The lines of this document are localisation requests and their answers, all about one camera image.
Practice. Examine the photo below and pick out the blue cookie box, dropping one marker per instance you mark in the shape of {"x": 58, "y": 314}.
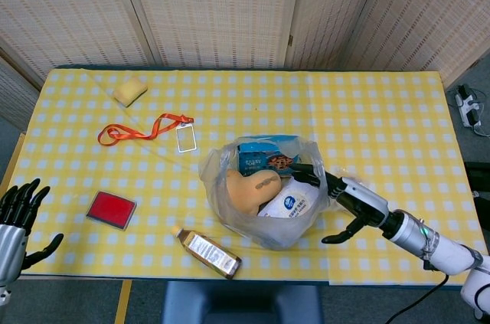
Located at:
{"x": 252, "y": 157}

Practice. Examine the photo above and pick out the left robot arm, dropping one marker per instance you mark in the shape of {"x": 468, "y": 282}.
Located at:
{"x": 4, "y": 295}

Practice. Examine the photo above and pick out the clear badge holder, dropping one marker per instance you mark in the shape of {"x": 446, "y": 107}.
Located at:
{"x": 186, "y": 138}

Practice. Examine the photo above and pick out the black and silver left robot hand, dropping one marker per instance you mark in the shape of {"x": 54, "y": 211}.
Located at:
{"x": 11, "y": 251}

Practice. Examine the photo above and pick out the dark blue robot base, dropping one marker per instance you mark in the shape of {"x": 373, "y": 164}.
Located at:
{"x": 241, "y": 301}

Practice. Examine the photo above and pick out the clear wrapped bread packet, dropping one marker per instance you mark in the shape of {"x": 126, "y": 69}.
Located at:
{"x": 350, "y": 175}

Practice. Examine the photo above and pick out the red stamp pad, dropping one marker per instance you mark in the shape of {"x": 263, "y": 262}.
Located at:
{"x": 111, "y": 209}

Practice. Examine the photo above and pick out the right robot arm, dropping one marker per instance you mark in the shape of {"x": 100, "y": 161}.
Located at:
{"x": 451, "y": 251}

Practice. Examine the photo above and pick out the white power strip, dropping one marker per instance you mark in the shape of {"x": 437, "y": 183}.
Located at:
{"x": 468, "y": 107}

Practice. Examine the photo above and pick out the tan bread loaf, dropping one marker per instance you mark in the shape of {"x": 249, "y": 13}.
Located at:
{"x": 239, "y": 194}

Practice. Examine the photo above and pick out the white pack with blue logo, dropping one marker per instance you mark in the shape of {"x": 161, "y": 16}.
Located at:
{"x": 293, "y": 203}

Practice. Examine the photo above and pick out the beige woven folding screen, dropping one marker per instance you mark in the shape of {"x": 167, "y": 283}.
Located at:
{"x": 210, "y": 6}

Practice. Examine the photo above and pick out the tea bottle with yellow cap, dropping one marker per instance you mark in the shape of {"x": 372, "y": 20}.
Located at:
{"x": 208, "y": 253}

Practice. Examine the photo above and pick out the yellow sponge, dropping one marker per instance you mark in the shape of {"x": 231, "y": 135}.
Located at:
{"x": 130, "y": 90}

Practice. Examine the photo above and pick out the yellow checked tablecloth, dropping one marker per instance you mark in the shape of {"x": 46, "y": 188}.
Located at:
{"x": 344, "y": 117}

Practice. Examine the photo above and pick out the transparent plastic bag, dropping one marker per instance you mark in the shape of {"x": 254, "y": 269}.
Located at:
{"x": 237, "y": 224}

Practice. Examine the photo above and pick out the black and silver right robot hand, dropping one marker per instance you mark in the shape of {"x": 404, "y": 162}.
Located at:
{"x": 363, "y": 201}

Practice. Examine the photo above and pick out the black power plug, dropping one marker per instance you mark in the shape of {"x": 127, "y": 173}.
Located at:
{"x": 474, "y": 115}
{"x": 464, "y": 91}

